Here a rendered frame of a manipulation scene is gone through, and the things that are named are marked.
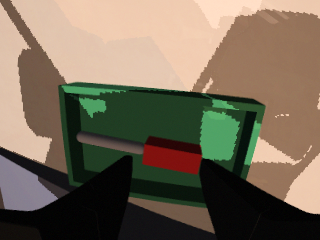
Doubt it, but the dark green tray floor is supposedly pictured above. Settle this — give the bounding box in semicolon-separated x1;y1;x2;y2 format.
79;93;245;188

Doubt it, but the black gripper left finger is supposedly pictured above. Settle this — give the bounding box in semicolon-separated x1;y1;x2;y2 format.
0;156;132;240

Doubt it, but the green tray rim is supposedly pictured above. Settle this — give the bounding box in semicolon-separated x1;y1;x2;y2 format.
59;81;265;208

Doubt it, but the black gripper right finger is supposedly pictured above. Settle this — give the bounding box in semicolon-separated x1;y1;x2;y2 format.
199;159;320;240

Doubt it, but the pale lavender ramp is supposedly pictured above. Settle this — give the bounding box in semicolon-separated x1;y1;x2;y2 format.
0;148;217;240

